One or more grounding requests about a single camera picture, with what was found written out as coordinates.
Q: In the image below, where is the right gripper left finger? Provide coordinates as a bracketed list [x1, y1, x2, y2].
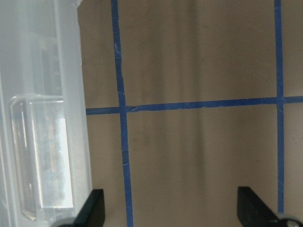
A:
[71, 189, 105, 227]

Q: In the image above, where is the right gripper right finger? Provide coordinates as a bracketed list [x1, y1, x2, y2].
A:
[237, 186, 284, 227]

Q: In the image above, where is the clear plastic box lid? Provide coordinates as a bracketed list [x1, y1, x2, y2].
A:
[0, 0, 92, 227]

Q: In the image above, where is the brown grid table mat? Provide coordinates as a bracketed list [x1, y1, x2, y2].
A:
[78, 0, 303, 227]

